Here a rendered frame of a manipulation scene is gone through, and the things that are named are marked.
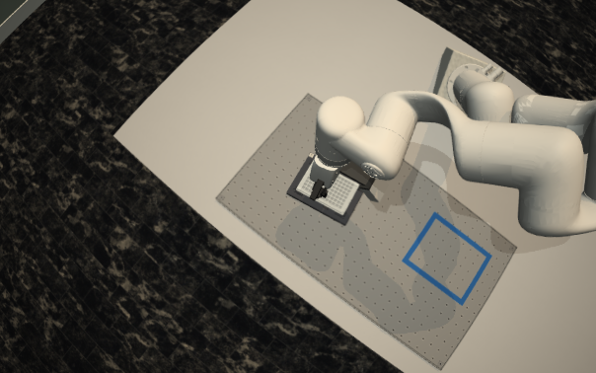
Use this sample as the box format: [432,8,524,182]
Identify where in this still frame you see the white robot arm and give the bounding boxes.
[315,63,596,237]

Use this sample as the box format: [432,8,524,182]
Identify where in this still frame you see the blue tape outline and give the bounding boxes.
[402,211,492,306]

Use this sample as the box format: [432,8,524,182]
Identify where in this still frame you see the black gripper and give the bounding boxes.
[309,154,347,201]

